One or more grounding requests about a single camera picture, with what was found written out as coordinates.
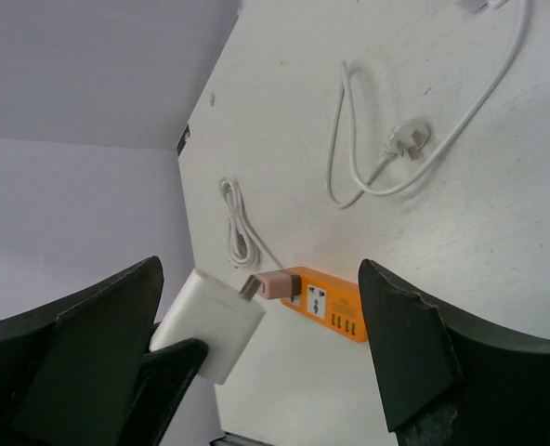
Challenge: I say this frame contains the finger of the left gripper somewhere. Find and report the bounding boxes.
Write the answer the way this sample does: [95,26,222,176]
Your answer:
[125,338,209,446]

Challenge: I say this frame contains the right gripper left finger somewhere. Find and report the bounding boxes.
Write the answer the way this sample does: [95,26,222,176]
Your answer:
[0,256,164,445]

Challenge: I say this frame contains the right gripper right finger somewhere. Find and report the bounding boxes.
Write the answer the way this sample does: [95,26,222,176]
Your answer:
[358,259,550,445]

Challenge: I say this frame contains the white plug adapter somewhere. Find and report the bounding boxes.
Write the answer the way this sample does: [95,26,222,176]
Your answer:
[150,269,266,385]

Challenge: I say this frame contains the orange power strip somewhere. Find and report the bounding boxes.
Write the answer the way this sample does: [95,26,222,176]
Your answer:
[217,175,370,345]

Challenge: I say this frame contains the rose gold plug adapter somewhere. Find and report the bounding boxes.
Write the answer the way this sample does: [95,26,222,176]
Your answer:
[241,269,301,301]

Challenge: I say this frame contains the white multicolour power strip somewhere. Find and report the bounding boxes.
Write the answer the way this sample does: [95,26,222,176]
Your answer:
[325,1,532,210]

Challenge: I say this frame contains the left corner label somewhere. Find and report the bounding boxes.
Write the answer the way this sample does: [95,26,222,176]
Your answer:
[177,125,190,155]

